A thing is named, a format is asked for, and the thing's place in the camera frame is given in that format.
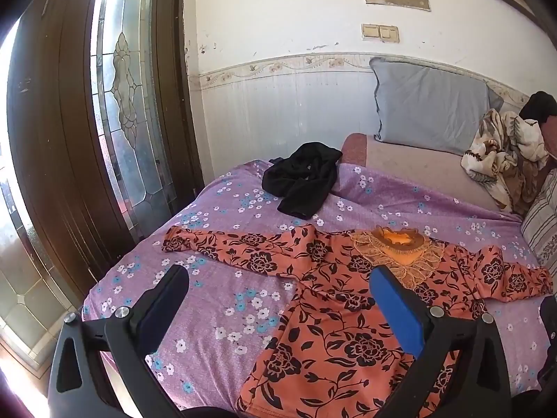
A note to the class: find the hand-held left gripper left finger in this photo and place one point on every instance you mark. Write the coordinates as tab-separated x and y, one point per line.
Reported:
161	309

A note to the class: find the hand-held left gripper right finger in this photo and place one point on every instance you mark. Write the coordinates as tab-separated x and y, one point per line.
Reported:
400	313

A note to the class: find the orange floral blouse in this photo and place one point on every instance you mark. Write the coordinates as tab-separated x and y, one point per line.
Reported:
330	348

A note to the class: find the purple floral bedsheet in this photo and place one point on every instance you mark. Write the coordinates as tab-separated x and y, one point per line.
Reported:
217	296

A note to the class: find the striped pillow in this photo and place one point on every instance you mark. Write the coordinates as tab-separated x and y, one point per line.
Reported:
541	226

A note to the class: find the pink mattress cover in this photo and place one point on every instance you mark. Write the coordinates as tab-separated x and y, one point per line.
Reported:
400	174

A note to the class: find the black garment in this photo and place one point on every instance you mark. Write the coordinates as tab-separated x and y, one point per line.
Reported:
304	174

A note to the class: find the beige brown floral blanket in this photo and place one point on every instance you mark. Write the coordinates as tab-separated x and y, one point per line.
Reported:
500	152

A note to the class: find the grey pillow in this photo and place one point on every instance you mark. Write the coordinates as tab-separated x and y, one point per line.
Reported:
426	104

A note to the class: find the dark cloth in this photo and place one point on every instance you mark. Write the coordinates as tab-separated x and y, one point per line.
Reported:
539	106

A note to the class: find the leaded glass door panel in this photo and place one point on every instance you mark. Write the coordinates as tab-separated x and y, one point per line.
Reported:
126	96

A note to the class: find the beige light switch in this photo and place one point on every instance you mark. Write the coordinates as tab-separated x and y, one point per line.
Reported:
370	32
389	33

